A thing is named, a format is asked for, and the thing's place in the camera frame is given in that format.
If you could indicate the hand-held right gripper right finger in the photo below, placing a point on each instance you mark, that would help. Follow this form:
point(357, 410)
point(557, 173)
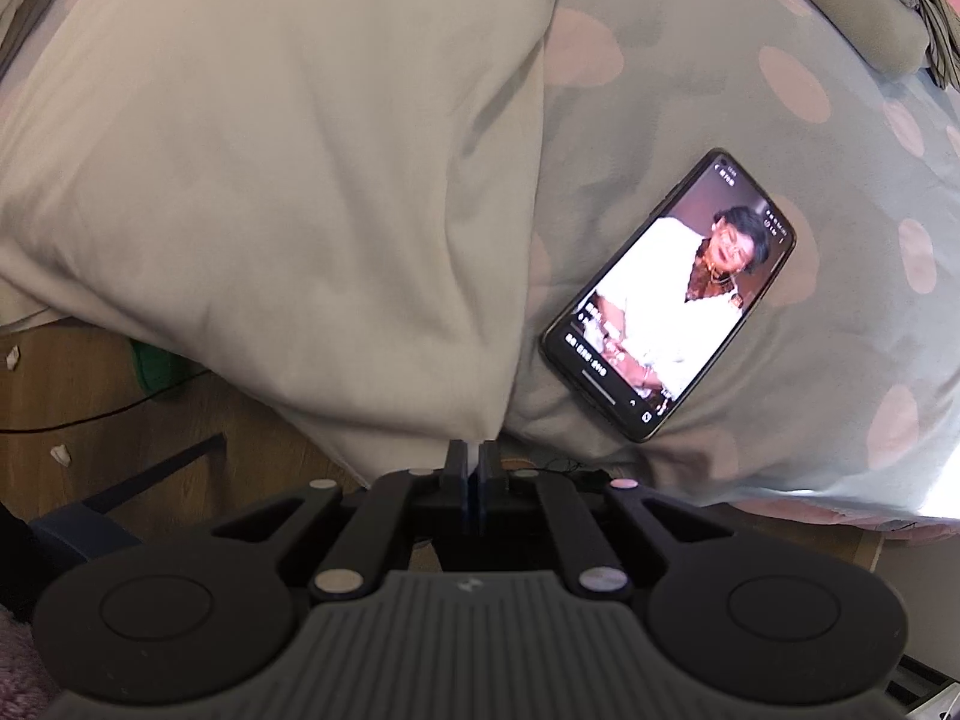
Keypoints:
point(491, 480)

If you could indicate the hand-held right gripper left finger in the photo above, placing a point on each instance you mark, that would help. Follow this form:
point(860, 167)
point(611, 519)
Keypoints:
point(456, 480)

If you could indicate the cream garment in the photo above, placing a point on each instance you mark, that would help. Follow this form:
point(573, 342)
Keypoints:
point(262, 165)

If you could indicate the black smartphone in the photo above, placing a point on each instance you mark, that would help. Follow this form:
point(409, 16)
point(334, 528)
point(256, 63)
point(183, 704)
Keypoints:
point(675, 300)

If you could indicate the green object on floor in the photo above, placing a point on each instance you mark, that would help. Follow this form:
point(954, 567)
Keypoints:
point(161, 364)

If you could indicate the blue stool leg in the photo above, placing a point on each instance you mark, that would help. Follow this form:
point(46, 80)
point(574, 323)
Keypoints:
point(112, 502)

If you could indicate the white paper scrap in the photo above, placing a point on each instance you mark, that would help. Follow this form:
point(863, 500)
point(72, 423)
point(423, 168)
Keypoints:
point(60, 454)
point(11, 357)

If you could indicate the pink fluffy rug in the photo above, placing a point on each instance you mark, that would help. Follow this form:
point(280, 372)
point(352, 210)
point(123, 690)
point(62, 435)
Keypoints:
point(19, 667)

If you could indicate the grey folded blanket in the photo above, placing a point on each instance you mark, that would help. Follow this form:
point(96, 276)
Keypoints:
point(862, 7)

